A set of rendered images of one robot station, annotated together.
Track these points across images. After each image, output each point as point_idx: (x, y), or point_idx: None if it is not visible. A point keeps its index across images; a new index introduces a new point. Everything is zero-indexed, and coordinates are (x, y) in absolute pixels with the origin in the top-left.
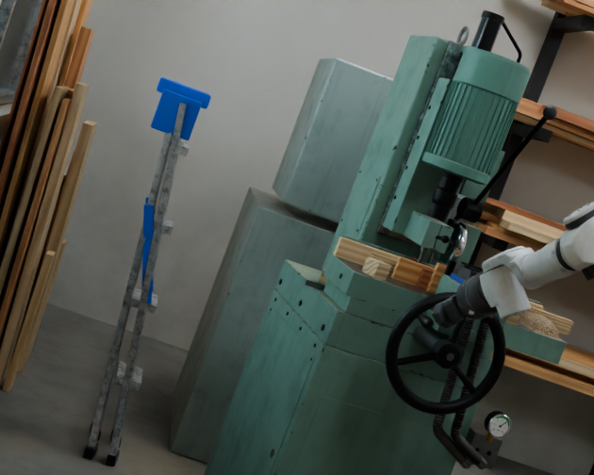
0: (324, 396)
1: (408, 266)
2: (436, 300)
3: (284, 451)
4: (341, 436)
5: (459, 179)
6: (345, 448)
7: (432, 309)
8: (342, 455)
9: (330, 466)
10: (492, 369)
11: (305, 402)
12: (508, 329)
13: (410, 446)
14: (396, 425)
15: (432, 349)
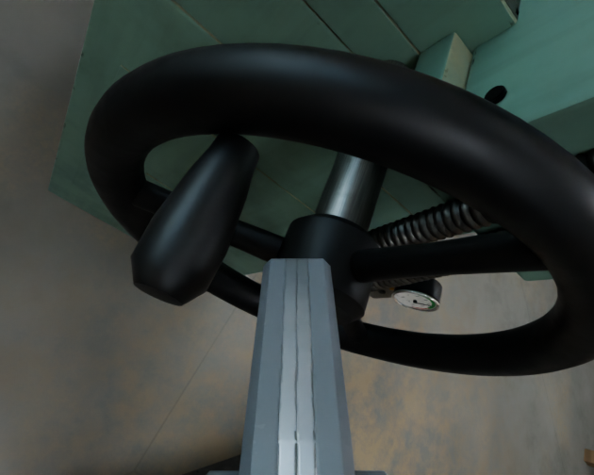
0: (127, 68)
1: None
2: (368, 134)
3: (69, 106)
4: (167, 144)
5: None
6: (173, 159)
7: (469, 40)
8: (169, 164)
9: (150, 164)
10: (434, 357)
11: (86, 56)
12: None
13: (280, 214)
14: (265, 185)
15: (293, 224)
